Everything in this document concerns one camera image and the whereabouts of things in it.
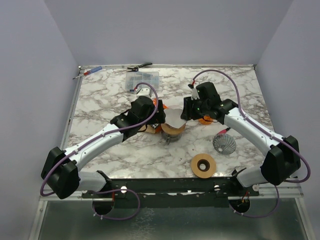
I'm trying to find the orange coffee filter box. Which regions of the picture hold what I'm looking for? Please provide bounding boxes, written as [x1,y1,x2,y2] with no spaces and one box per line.
[138,99,167,134]

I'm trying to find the white paper coffee filter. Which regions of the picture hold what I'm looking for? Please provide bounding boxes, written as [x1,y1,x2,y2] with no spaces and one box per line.
[164,106,187,129]

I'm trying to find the wooden dripper ring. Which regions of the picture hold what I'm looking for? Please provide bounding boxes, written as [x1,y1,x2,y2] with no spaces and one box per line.
[190,153,217,179]
[160,122,187,137]

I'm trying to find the grey glass dripper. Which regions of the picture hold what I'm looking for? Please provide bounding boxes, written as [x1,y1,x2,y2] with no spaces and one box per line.
[212,133,237,155]

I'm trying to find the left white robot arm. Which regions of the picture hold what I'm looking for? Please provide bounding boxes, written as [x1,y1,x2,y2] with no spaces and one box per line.
[40,96,165,199]

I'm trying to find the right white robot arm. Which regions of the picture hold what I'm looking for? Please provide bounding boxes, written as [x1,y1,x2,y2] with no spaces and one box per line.
[180,82,301,187]

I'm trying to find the orange glass carafe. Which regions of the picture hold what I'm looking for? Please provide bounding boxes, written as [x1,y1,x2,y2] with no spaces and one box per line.
[198,116,214,125]

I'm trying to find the clear plastic screw organizer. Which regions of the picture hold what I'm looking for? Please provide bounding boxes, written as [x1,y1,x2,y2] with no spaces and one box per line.
[124,71,160,92]

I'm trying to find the black pliers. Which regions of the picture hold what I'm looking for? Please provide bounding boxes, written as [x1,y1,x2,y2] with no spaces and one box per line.
[126,62,153,72]

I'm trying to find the red blue screwdriver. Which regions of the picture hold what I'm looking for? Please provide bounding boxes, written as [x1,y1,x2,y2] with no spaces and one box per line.
[73,66,102,80]

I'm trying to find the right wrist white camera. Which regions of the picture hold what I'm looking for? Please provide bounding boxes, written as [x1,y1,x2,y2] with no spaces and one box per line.
[188,83,200,101]

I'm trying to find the wrist white camera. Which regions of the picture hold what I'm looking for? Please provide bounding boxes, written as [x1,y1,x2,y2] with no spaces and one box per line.
[188,83,200,101]
[136,87,153,98]

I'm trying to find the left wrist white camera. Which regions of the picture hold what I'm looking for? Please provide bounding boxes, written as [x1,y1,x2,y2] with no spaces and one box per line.
[136,87,153,98]

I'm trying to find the pink handled tool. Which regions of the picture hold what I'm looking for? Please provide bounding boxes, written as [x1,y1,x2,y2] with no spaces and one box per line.
[217,127,231,135]

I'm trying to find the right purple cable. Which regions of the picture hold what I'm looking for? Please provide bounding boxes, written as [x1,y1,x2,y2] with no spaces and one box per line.
[189,69,312,218]

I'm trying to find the purple cable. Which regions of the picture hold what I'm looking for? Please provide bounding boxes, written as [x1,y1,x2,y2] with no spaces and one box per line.
[40,82,160,221]
[189,69,312,218]

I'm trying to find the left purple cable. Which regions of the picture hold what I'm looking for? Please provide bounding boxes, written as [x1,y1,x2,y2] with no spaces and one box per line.
[40,82,160,221]

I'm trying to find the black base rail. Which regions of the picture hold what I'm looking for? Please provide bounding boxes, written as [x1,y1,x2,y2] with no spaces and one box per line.
[82,176,259,209]

